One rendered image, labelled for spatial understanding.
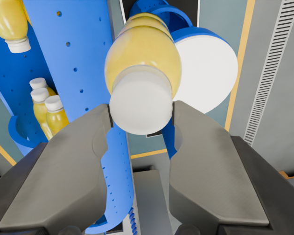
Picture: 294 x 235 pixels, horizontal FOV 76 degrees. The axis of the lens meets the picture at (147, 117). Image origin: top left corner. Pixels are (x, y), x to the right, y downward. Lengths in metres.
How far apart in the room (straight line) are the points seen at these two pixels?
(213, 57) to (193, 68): 0.06
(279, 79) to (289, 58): 0.23
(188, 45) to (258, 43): 1.49
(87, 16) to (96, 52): 0.06
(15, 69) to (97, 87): 0.28
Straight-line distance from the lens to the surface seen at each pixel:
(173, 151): 1.31
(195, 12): 1.49
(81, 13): 0.35
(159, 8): 0.94
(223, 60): 0.61
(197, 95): 0.63
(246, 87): 2.18
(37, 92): 0.54
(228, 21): 1.78
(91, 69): 0.37
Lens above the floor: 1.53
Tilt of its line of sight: 51 degrees down
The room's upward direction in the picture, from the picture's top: 168 degrees clockwise
